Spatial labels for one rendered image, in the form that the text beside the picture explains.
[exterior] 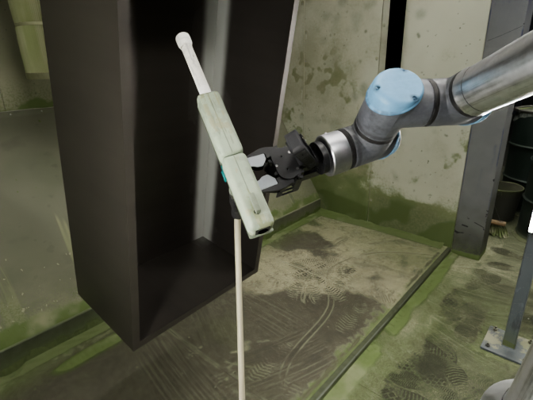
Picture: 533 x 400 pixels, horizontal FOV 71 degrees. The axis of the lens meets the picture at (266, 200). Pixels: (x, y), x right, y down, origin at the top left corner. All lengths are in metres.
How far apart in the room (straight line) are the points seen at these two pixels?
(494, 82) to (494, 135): 2.00
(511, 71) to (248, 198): 0.44
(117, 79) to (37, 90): 1.56
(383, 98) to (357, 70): 2.26
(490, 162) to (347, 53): 1.24
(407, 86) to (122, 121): 0.59
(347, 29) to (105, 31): 2.31
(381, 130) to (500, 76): 0.21
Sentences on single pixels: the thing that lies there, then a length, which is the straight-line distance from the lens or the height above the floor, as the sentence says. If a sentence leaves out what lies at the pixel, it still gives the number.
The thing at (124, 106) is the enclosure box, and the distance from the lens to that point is 0.90.
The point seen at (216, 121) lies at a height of 1.19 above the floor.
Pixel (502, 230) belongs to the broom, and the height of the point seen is 0.05.
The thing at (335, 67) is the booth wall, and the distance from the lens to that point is 3.06.
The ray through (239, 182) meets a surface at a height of 1.10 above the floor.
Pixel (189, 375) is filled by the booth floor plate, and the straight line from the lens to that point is 1.80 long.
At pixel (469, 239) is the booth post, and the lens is 2.89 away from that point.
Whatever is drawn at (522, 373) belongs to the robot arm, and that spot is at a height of 1.00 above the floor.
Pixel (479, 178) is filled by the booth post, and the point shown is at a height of 0.57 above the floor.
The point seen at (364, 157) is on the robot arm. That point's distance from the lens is 0.80.
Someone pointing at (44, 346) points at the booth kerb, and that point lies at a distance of 2.12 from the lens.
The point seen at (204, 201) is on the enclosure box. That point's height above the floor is 0.71.
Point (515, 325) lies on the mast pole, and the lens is 2.12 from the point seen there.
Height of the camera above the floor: 1.29
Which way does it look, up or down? 20 degrees down
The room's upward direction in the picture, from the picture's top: 2 degrees counter-clockwise
